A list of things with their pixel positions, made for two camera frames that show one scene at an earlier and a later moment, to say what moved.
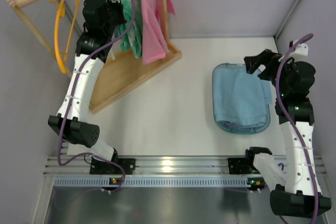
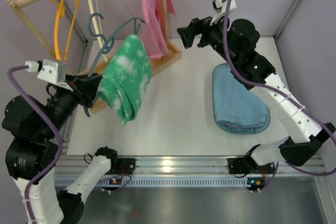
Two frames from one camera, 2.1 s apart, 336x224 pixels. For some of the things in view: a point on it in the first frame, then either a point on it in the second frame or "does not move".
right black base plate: x=239 y=166 does not move
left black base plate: x=99 y=167 does not move
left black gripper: x=115 y=14 -> x=79 y=91
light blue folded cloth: x=241 y=98 does not move
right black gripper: x=269 y=64 -> x=200 y=32
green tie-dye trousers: x=132 y=42 -> x=125 y=82
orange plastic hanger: x=61 y=13 does not move
